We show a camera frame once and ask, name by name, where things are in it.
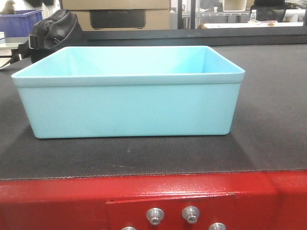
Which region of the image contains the light blue plastic bin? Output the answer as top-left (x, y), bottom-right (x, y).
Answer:
top-left (12, 46), bottom-right (245, 138)

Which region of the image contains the blue crate in background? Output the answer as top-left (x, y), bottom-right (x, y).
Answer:
top-left (0, 10), bottom-right (43, 37)

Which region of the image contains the cardboard box with black device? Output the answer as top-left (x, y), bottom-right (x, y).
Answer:
top-left (62, 0), bottom-right (170, 31)

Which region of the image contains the black conveyor belt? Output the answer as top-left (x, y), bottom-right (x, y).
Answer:
top-left (0, 28), bottom-right (307, 181)

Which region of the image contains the silver bolt lower left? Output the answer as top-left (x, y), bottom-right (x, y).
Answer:
top-left (121, 226), bottom-right (137, 230)

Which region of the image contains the red conveyor frame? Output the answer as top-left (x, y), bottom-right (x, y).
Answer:
top-left (0, 170), bottom-right (307, 230)

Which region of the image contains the silver bolt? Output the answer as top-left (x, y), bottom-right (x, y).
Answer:
top-left (146, 207), bottom-right (165, 226)
top-left (181, 206), bottom-right (200, 224)
top-left (208, 222), bottom-right (226, 230)
top-left (121, 226), bottom-right (137, 230)

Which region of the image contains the black shoulder bag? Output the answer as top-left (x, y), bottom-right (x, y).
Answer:
top-left (1, 9), bottom-right (82, 68)

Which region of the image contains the white background table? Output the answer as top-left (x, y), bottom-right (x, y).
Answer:
top-left (200, 21), bottom-right (304, 29)

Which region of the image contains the silver bolt lower right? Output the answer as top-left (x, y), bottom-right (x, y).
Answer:
top-left (208, 222), bottom-right (226, 230)

